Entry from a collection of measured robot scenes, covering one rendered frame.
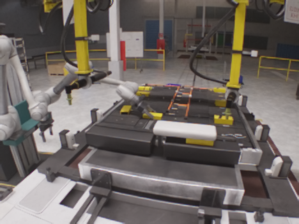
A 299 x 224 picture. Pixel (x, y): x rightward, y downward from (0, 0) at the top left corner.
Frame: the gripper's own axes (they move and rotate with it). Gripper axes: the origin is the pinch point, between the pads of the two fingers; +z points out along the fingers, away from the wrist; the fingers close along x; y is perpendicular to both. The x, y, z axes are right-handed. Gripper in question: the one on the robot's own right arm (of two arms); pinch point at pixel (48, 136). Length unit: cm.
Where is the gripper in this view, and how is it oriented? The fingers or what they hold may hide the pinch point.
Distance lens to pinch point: 190.9
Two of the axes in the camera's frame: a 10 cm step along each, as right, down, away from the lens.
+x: -0.6, 3.7, -9.3
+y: -10.0, -0.2, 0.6
